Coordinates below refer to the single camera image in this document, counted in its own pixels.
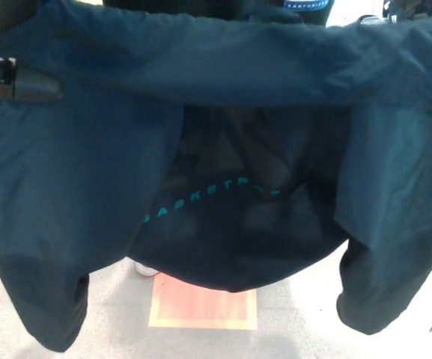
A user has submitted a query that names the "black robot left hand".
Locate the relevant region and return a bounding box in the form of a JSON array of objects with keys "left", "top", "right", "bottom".
[{"left": 0, "top": 40, "right": 65, "bottom": 104}]

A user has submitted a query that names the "dark teal basketball coat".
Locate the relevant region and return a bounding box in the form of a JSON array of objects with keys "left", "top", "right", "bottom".
[{"left": 0, "top": 0, "right": 432, "bottom": 343}]

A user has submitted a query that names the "black shirt with blue label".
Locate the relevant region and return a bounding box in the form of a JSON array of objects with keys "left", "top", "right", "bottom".
[{"left": 102, "top": 0, "right": 331, "bottom": 22}]

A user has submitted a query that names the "red and white sneaker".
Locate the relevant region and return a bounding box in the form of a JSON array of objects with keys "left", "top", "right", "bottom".
[{"left": 134, "top": 260, "right": 161, "bottom": 278}]

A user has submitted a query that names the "orange floor sheet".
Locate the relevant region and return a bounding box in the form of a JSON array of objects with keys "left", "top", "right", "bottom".
[{"left": 147, "top": 274, "right": 258, "bottom": 331}]

